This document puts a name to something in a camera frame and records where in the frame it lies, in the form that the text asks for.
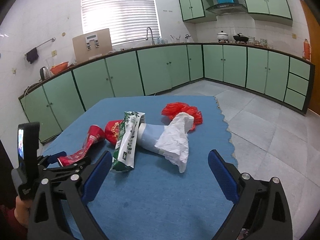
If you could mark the chrome faucet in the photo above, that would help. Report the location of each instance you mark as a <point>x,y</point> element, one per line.
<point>149,34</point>

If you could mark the light blue paper cup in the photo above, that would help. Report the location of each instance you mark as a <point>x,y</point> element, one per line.
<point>148,135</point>

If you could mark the blue table mat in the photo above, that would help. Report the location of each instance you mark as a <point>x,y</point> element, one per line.
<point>155,200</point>

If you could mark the orange basin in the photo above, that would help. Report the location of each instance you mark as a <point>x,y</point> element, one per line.
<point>59,68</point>

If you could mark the range hood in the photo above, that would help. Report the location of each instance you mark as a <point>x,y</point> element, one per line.
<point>223,7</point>

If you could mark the phone on gripper mount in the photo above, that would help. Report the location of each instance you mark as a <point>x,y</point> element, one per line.
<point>20,140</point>

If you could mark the wall towel rail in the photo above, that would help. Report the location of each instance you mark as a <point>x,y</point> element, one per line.
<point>45,42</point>

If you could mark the white paper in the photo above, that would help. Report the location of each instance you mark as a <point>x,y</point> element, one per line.
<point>173,143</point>

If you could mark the green lower kitchen cabinets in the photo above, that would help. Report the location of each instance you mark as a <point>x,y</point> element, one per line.
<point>59,100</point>

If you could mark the red paper cup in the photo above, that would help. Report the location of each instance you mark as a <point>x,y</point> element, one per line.
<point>112,131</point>

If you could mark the window blind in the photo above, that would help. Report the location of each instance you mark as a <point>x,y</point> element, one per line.
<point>127,20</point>

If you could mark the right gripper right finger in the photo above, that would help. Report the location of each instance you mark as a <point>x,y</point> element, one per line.
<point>260,208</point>

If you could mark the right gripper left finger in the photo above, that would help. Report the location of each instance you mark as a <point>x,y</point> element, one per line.
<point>47,218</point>

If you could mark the black wok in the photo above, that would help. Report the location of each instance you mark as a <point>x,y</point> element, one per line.
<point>240,38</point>

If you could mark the red crushed chip can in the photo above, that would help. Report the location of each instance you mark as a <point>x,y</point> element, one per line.
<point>94,135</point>

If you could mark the left hand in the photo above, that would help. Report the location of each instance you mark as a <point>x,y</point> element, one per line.
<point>22,211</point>

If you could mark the steel kettle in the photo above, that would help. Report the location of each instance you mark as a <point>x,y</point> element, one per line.
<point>45,73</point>

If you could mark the orange thermos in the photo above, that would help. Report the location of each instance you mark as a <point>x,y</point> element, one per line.
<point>306,48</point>

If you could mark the cardboard box on counter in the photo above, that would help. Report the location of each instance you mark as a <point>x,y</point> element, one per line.
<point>92,45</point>

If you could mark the white pot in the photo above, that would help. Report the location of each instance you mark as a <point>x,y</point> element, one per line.
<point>222,37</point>

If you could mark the dark towel on rail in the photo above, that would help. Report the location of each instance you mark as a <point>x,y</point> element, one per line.
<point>32,55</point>

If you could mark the green snack wrapper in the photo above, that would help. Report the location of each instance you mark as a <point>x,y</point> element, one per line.
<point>124,154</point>

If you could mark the red plastic bag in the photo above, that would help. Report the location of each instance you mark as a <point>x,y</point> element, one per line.
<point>175,108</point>

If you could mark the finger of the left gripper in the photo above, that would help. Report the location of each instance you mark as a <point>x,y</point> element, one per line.
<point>63,173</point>
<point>45,161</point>

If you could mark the brown wooden door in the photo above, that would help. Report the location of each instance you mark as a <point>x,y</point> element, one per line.
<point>314,32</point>

